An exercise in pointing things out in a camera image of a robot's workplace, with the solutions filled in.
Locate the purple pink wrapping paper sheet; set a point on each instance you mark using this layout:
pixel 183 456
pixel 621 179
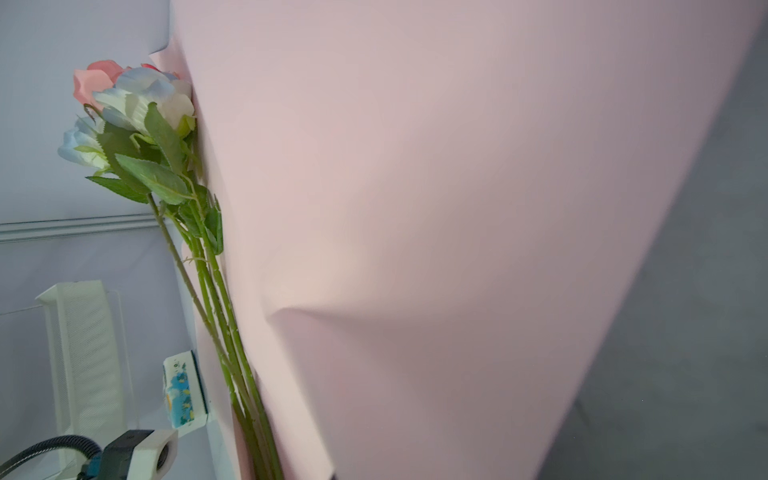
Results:
pixel 434 209

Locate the white blue fake flower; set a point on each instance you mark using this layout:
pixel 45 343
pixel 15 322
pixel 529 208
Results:
pixel 124 105

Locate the cream fake rose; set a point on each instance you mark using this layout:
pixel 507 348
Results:
pixel 161 168

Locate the red pink fake rose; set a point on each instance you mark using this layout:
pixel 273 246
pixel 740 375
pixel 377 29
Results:
pixel 97 77

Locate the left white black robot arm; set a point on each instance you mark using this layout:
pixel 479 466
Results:
pixel 81 444

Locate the colourful tissue pack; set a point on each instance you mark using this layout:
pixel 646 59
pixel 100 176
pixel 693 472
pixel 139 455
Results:
pixel 186 404

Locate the lower white mesh shelf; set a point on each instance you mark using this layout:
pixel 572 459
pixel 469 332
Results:
pixel 88 386

